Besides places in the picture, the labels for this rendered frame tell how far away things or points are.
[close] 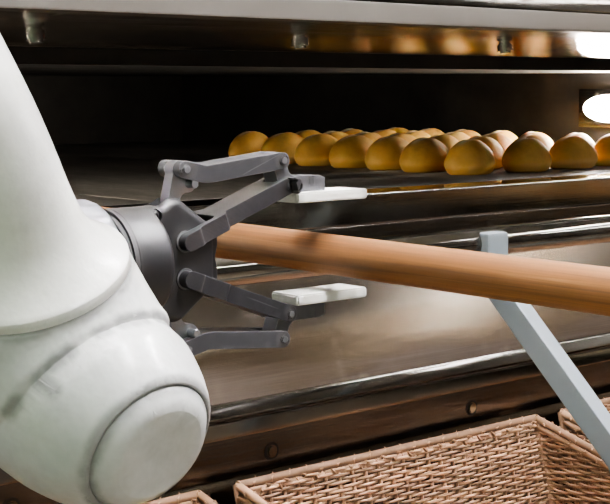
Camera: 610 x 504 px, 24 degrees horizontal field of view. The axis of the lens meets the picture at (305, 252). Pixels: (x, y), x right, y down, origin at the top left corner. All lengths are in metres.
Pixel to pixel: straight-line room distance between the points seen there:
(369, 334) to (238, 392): 0.23
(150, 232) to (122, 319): 0.23
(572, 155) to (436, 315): 0.55
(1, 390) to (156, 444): 0.08
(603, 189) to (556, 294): 1.31
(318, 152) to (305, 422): 0.76
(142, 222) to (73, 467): 0.28
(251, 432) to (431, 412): 0.32
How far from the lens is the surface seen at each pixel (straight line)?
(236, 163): 1.01
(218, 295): 1.00
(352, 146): 2.42
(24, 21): 1.44
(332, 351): 1.83
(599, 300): 0.90
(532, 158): 2.33
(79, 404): 0.70
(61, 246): 0.71
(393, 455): 1.89
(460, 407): 2.03
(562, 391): 1.42
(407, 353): 1.91
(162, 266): 0.94
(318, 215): 1.80
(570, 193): 2.17
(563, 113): 2.80
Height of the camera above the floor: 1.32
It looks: 7 degrees down
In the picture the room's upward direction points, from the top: straight up
